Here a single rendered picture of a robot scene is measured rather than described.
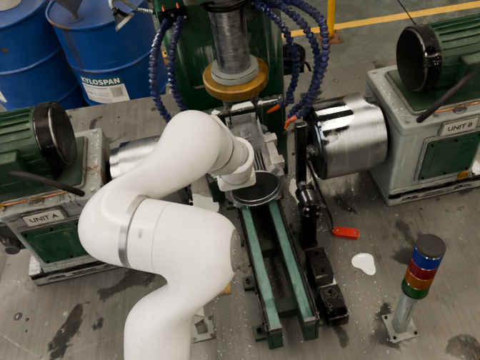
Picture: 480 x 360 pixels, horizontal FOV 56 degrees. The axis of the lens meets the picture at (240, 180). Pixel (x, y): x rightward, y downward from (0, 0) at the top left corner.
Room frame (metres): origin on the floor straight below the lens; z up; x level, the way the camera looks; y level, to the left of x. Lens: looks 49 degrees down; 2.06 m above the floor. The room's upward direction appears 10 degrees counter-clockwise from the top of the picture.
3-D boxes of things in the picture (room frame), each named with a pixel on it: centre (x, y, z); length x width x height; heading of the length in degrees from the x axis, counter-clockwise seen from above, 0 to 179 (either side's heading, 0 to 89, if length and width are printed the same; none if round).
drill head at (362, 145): (1.01, -0.37, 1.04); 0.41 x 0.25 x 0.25; 94
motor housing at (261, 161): (0.97, -0.04, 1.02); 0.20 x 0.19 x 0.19; 2
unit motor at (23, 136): (0.92, 0.59, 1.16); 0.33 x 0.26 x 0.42; 94
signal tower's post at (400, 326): (0.47, -0.37, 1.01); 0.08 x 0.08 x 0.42; 4
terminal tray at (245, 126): (1.01, -0.04, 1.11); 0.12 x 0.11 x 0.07; 2
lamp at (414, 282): (0.47, -0.37, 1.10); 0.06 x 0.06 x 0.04
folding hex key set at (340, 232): (0.80, -0.31, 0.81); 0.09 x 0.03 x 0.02; 69
